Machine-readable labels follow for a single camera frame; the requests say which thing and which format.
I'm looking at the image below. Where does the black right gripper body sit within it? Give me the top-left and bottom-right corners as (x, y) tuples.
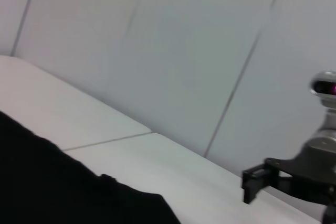
(264, 146), (336, 205)

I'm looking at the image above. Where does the black T-shirt with FREE print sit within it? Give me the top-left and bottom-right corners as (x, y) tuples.
(0, 110), (182, 224)

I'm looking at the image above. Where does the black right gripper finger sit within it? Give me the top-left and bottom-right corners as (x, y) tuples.
(241, 163), (280, 205)
(322, 202), (336, 224)

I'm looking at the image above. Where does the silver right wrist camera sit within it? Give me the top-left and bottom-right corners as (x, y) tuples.
(309, 71), (336, 130)

